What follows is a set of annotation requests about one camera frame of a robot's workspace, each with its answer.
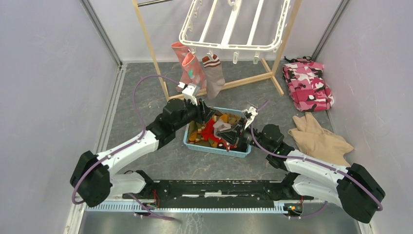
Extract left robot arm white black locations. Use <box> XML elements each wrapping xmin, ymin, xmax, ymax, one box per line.
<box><xmin>70</xmin><ymin>99</ymin><xmax>216</xmax><ymax>207</ymax></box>

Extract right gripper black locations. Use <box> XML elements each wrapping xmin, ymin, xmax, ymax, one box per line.
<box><xmin>216</xmin><ymin>117</ymin><xmax>271</xmax><ymax>152</ymax></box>

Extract red sock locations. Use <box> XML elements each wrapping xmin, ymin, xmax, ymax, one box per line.
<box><xmin>201</xmin><ymin>119</ymin><xmax>232</xmax><ymax>152</ymax></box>

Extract wooden rack frame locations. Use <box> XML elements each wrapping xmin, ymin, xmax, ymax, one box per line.
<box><xmin>131</xmin><ymin>0</ymin><xmax>304</xmax><ymax>102</ymax></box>

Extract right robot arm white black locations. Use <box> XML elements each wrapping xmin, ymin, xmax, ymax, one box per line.
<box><xmin>215</xmin><ymin>122</ymin><xmax>386</xmax><ymax>223</ymax></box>

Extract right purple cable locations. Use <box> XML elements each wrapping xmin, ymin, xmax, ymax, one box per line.
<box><xmin>250</xmin><ymin>99</ymin><xmax>384</xmax><ymax>212</ymax></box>

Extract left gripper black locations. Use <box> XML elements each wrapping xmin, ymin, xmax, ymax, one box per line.
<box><xmin>173</xmin><ymin>96</ymin><xmax>217</xmax><ymax>131</ymax></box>

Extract pink camouflage bag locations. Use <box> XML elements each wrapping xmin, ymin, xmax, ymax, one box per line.
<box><xmin>282</xmin><ymin>57</ymin><xmax>335</xmax><ymax>112</ymax></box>

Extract beige cloth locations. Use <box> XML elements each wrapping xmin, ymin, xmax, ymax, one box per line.
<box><xmin>288</xmin><ymin>112</ymin><xmax>354</xmax><ymax>167</ymax></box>

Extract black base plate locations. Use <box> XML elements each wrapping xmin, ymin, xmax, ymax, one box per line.
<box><xmin>133</xmin><ymin>180</ymin><xmax>313</xmax><ymax>209</ymax></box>

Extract grey brown striped sock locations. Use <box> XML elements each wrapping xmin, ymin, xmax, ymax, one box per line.
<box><xmin>202</xmin><ymin>55</ymin><xmax>225</xmax><ymax>99</ymax></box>

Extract black metal rod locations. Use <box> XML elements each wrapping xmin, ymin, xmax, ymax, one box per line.
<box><xmin>137</xmin><ymin>0</ymin><xmax>173</xmax><ymax>7</ymax></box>

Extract toothed cable rail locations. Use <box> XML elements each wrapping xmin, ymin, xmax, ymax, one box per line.
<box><xmin>85</xmin><ymin>201</ymin><xmax>288</xmax><ymax>214</ymax></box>

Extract olive yellow sock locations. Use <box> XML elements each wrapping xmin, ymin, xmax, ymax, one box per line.
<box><xmin>187</xmin><ymin>113</ymin><xmax>241</xmax><ymax>149</ymax></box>

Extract pink sock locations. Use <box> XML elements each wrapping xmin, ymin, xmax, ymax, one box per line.
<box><xmin>183</xmin><ymin>52</ymin><xmax>206</xmax><ymax>89</ymax></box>
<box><xmin>171</xmin><ymin>42</ymin><xmax>192</xmax><ymax>84</ymax></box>

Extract white clip hanger frame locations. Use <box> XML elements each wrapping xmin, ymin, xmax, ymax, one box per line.
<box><xmin>179</xmin><ymin>0</ymin><xmax>291</xmax><ymax>64</ymax></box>

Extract blue plastic basket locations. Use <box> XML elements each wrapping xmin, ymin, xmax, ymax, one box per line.
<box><xmin>183</xmin><ymin>107</ymin><xmax>251</xmax><ymax>158</ymax></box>

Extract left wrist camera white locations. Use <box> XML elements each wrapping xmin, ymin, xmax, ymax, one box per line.
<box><xmin>178</xmin><ymin>82</ymin><xmax>200</xmax><ymax>106</ymax></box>

